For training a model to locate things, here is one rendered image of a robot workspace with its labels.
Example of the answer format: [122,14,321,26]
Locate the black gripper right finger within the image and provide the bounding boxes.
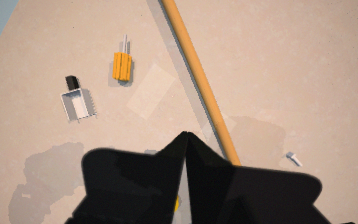
[185,132,322,224]

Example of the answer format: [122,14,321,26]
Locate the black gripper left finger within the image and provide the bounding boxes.
[81,131,189,224]

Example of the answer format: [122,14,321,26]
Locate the silver metal bolt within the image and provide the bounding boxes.
[286,152,303,166]

